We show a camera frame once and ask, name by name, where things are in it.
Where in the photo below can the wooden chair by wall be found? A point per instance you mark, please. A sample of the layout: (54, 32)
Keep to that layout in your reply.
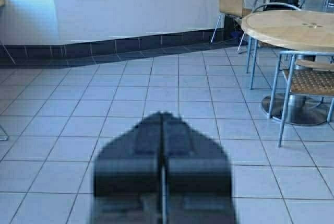
(231, 8)

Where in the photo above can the metal armchair with wicker seat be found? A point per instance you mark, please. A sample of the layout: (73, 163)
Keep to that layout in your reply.
(297, 78)

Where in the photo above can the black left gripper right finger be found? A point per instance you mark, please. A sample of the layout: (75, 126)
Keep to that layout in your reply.
(197, 176)

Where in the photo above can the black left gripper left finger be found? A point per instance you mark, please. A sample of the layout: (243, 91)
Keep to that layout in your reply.
(125, 177)

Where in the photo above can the metal armchair with black bag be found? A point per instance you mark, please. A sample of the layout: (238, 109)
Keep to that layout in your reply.
(253, 43)

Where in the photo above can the round wooden table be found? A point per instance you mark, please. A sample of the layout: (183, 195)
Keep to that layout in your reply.
(299, 30)

